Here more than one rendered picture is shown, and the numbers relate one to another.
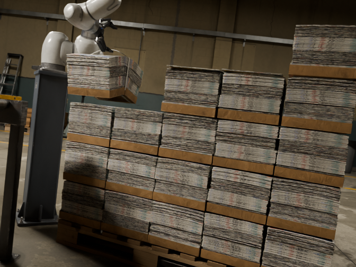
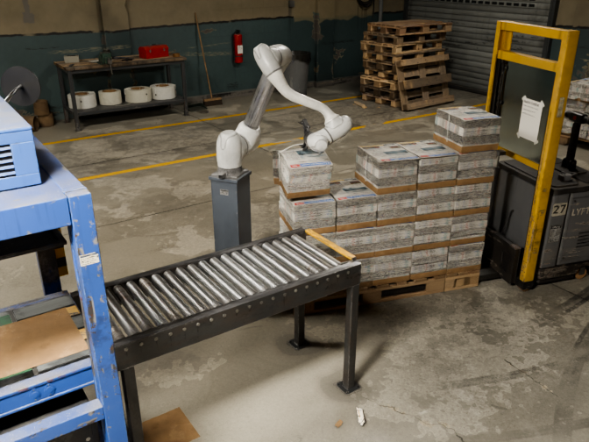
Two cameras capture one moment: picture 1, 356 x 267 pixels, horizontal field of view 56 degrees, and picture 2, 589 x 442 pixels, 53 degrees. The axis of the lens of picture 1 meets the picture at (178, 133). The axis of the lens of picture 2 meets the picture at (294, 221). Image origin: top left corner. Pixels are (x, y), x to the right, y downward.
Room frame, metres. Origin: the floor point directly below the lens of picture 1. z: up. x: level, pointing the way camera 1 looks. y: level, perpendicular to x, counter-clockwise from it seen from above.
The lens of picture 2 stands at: (-0.80, 2.72, 2.24)
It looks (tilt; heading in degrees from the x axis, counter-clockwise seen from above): 24 degrees down; 323
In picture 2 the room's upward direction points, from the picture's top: straight up
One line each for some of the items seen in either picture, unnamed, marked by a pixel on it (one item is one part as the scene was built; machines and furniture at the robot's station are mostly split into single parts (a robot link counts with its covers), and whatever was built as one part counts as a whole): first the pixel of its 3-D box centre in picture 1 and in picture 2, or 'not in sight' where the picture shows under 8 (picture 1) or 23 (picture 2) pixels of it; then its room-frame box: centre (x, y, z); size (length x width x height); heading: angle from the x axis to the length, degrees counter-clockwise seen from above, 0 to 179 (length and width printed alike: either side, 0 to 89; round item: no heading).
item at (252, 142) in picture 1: (167, 186); (364, 240); (1.90, 0.03, 0.42); 1.17 x 0.39 x 0.83; 69
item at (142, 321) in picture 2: not in sight; (133, 310); (1.48, 1.91, 0.77); 0.47 x 0.05 x 0.05; 177
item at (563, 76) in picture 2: not in sight; (545, 165); (1.18, -0.94, 0.97); 0.09 x 0.09 x 1.75; 69
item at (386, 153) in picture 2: (202, 73); (388, 152); (1.83, -0.09, 1.06); 0.37 x 0.29 x 0.01; 160
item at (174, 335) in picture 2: not in sight; (247, 310); (1.20, 1.46, 0.74); 1.34 x 0.05 x 0.12; 87
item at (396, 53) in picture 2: not in sight; (404, 61); (6.32, -5.14, 0.65); 1.33 x 0.94 x 1.30; 91
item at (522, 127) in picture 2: not in sight; (524, 110); (1.48, -1.08, 1.28); 0.57 x 0.01 x 0.65; 159
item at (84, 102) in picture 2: not in sight; (124, 82); (7.95, -0.71, 0.55); 1.80 x 0.70 x 1.09; 87
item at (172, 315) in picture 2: not in sight; (159, 301); (1.47, 1.78, 0.77); 0.47 x 0.05 x 0.05; 177
